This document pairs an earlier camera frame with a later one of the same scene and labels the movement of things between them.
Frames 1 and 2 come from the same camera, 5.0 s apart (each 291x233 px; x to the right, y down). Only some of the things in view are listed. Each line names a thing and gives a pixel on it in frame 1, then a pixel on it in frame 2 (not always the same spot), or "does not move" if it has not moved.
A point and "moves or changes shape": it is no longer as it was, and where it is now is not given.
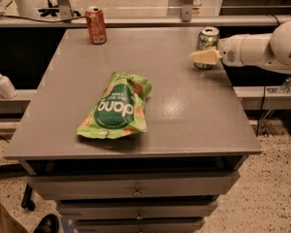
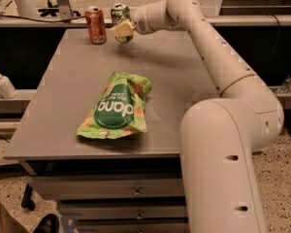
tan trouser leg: [1, 220] does not move
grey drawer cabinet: [167, 180] does not move
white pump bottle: [4, 84] does not move
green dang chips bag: [120, 110] does not move
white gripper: [229, 52] → [142, 22]
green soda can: [209, 38] moves or changes shape
